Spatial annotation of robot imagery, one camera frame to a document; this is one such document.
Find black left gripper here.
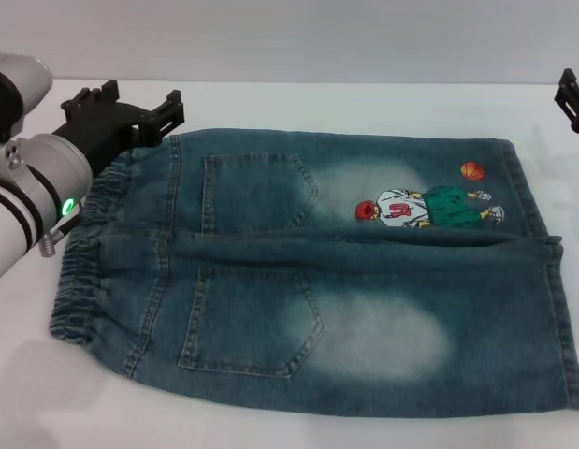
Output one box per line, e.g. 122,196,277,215
52,79,185,177

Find blue denim shorts with basketball print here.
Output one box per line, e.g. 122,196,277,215
49,126,579,415

